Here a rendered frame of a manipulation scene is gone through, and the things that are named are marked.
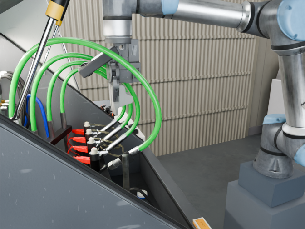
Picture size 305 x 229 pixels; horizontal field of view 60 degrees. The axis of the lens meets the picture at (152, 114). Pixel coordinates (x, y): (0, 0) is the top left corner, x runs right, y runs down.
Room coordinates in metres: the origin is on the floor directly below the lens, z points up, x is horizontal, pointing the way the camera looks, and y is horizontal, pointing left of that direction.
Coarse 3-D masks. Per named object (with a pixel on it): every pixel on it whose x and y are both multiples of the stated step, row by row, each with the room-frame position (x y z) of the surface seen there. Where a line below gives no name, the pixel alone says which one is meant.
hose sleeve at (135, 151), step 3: (135, 147) 0.60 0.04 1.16; (132, 150) 0.60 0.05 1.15; (135, 150) 0.59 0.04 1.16; (138, 150) 0.59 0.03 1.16; (129, 153) 0.60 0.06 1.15; (132, 153) 0.59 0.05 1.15; (135, 153) 0.59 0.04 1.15; (138, 153) 0.59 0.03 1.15; (132, 156) 0.59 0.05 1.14; (117, 159) 0.60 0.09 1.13; (114, 162) 0.60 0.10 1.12; (117, 162) 0.60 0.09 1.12; (120, 162) 0.60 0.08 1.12; (114, 165) 0.60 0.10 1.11; (117, 165) 0.60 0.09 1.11
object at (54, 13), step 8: (56, 0) 0.37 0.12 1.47; (64, 0) 0.37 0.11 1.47; (48, 8) 0.37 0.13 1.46; (56, 8) 0.36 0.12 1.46; (48, 16) 0.37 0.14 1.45; (56, 16) 0.37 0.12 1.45; (48, 24) 0.37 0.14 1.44; (48, 32) 0.37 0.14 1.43; (40, 40) 0.37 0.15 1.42; (40, 48) 0.36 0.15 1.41; (40, 56) 0.37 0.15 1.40; (32, 64) 0.36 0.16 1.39; (32, 72) 0.36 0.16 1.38; (32, 80) 0.36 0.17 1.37; (24, 88) 0.36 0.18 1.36; (24, 96) 0.36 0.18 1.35; (16, 112) 0.36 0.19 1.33; (16, 120) 0.35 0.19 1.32
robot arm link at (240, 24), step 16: (192, 0) 0.86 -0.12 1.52; (208, 0) 0.87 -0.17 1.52; (144, 16) 0.89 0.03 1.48; (160, 16) 0.86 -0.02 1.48; (176, 16) 0.86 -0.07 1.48; (192, 16) 0.86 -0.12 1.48; (208, 16) 0.86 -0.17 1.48; (224, 16) 0.87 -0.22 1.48; (240, 16) 0.88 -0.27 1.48; (256, 16) 0.87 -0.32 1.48; (256, 32) 0.89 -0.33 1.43
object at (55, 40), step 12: (36, 48) 0.62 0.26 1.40; (96, 48) 0.60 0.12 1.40; (24, 60) 0.62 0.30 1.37; (120, 60) 0.60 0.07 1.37; (132, 72) 0.60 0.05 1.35; (12, 84) 0.62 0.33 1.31; (144, 84) 0.59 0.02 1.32; (12, 96) 0.63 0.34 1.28; (156, 96) 0.59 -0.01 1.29; (12, 108) 0.63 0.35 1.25; (156, 108) 0.59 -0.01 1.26; (156, 120) 0.59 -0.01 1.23; (156, 132) 0.59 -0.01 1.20; (144, 144) 0.59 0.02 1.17
